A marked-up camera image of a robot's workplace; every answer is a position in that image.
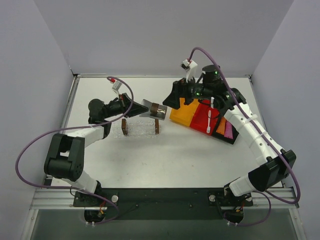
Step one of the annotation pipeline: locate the clear textured acrylic tray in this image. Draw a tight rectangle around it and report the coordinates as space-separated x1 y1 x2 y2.
109 117 161 139

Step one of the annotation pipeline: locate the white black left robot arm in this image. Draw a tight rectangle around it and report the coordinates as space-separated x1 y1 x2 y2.
44 93 149 206

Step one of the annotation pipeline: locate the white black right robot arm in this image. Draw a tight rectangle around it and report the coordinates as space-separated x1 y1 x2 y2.
163 59 297 197

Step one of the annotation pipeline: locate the brown wooden tray end block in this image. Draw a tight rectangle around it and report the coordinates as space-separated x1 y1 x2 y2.
121 118 129 136

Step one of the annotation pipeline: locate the orange toothpaste tube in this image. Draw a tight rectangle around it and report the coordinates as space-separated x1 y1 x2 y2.
216 117 226 135

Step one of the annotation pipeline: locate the pink toothpaste tube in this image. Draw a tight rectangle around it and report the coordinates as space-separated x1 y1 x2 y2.
224 121 234 139

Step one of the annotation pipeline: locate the yellow plastic bin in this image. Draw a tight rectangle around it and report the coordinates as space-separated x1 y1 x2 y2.
169 98 200 127

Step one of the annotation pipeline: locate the red plastic bin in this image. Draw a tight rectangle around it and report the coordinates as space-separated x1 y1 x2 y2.
189 99 220 135

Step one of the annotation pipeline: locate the black plastic bin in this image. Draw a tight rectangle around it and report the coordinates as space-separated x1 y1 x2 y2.
211 87 247 146

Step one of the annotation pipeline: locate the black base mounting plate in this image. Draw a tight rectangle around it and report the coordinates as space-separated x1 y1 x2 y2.
73 187 253 221

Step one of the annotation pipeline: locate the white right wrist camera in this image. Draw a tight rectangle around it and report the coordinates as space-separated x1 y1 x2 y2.
180 59 198 82

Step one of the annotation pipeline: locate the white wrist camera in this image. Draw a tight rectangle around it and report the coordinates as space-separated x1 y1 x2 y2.
180 59 198 82
110 78 122 96

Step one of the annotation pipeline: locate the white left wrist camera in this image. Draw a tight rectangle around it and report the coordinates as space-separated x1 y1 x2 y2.
110 78 122 96

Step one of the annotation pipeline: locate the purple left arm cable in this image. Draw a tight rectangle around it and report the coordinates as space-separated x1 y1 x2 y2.
14 76 135 225

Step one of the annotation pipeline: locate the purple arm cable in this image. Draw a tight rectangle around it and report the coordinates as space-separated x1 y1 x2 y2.
14 76 135 225
188 46 301 227

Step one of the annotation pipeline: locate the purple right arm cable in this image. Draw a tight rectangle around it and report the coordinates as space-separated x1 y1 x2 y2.
188 46 301 227

